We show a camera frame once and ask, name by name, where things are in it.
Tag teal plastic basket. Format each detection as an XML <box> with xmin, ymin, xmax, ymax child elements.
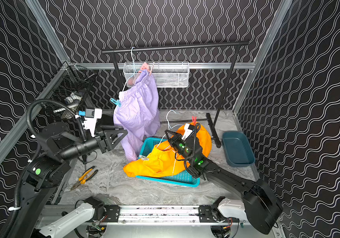
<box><xmin>135</xmin><ymin>136</ymin><xmax>201</xmax><ymax>188</ymax></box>

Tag light blue wire hanger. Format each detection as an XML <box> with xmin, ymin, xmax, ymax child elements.
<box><xmin>153</xmin><ymin>110</ymin><xmax>186</xmax><ymax>142</ymax></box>

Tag black wire basket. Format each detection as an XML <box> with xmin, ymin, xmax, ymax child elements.
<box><xmin>41</xmin><ymin>65</ymin><xmax>98</xmax><ymax>122</ymax></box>

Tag black clothes rack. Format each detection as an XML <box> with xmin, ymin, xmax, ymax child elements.
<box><xmin>102</xmin><ymin>41</ymin><xmax>255</xmax><ymax>148</ymax></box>

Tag yellow handled pliers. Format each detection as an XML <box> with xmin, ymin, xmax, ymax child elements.
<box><xmin>70</xmin><ymin>166</ymin><xmax>98</xmax><ymax>190</ymax></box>

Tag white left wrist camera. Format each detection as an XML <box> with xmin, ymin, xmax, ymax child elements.
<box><xmin>76</xmin><ymin>108</ymin><xmax>103</xmax><ymax>137</ymax></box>

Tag lilac shorts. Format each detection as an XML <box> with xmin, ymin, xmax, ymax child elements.
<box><xmin>113</xmin><ymin>70</ymin><xmax>160</xmax><ymax>162</ymax></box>

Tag dark teal plastic bin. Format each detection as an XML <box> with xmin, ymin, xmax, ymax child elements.
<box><xmin>222</xmin><ymin>131</ymin><xmax>255</xmax><ymax>168</ymax></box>

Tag peach clothespin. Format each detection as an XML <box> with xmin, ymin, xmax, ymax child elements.
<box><xmin>149</xmin><ymin>62</ymin><xmax>155</xmax><ymax>75</ymax></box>

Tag red clothespin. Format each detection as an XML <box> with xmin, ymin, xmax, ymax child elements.
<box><xmin>191</xmin><ymin>116</ymin><xmax>197</xmax><ymax>126</ymax></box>

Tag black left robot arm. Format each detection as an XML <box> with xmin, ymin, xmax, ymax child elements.
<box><xmin>0</xmin><ymin>99</ymin><xmax>127</xmax><ymax>238</ymax></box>

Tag white clothespin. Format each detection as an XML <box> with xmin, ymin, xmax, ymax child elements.
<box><xmin>139</xmin><ymin>155</ymin><xmax>150</xmax><ymax>161</ymax></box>

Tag orange shorts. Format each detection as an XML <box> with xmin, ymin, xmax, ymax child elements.
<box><xmin>123</xmin><ymin>122</ymin><xmax>212</xmax><ymax>179</ymax></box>

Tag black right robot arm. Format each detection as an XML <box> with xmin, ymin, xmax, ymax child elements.
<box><xmin>165</xmin><ymin>130</ymin><xmax>283</xmax><ymax>235</ymax></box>

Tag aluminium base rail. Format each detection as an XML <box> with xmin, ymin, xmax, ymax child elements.
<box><xmin>36</xmin><ymin>204</ymin><xmax>284</xmax><ymax>238</ymax></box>

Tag teal clothespin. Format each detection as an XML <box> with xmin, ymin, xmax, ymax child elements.
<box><xmin>110</xmin><ymin>98</ymin><xmax>121</xmax><ymax>107</ymax></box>

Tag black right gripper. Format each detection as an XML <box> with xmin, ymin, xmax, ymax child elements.
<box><xmin>166</xmin><ymin>129</ymin><xmax>195</xmax><ymax>166</ymax></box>

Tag pink object in basket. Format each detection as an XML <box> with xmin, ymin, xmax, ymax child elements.
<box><xmin>138</xmin><ymin>62</ymin><xmax>151</xmax><ymax>75</ymax></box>

